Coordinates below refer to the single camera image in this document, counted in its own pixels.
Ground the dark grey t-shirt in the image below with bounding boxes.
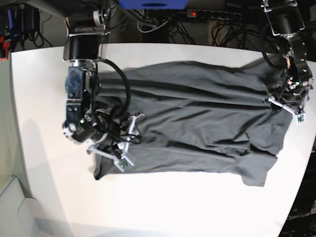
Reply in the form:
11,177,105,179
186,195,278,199
93,58,297,188

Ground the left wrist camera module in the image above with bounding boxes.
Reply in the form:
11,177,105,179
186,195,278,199
295,113,306,124

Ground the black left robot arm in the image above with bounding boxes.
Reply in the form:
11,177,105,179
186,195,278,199
259,0,314,124

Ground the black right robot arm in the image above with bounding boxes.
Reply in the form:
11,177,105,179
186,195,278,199
63,0,143,172

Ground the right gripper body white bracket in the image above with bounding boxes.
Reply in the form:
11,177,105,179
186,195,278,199
87,112,144,172

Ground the blue box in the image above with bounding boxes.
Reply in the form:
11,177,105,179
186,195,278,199
119,0,189,10

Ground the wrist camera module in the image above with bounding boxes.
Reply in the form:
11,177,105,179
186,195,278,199
114,159,134,172
295,113,306,124

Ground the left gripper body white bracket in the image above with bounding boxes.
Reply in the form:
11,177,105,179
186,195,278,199
263,95,307,123

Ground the red black object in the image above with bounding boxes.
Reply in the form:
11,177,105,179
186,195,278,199
0,35,10,60

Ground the black power strip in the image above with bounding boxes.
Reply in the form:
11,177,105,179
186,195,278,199
186,9,241,21

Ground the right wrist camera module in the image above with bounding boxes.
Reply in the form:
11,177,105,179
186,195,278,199
114,159,134,172

